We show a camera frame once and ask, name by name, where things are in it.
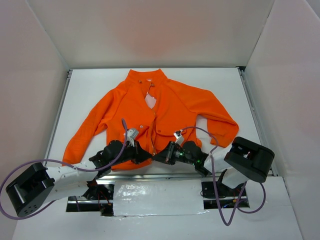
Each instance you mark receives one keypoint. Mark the orange zip jacket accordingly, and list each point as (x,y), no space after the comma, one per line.
(157,107)

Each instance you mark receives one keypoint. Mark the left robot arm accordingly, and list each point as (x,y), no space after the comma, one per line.
(40,184)

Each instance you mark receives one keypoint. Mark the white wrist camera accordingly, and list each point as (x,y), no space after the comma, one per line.
(131,133)
(179,139)

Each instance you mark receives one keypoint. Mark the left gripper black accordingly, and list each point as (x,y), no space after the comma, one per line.
(136,153)

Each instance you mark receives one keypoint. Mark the aluminium table frame rail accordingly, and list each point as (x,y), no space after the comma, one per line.
(85,87)

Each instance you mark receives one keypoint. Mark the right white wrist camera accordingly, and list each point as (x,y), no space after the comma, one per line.
(179,139)

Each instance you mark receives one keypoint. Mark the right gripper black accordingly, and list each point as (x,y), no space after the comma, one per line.
(169,153)

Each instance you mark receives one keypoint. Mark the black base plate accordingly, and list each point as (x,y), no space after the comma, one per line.
(98,199)
(226,195)

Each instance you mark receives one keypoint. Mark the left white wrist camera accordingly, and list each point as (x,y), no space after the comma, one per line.
(131,133)

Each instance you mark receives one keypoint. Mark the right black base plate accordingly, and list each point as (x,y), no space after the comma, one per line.
(226,195)

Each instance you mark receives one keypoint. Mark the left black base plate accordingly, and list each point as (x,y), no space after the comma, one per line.
(98,199)

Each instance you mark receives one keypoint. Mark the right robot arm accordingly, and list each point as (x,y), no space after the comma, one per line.
(247,160)

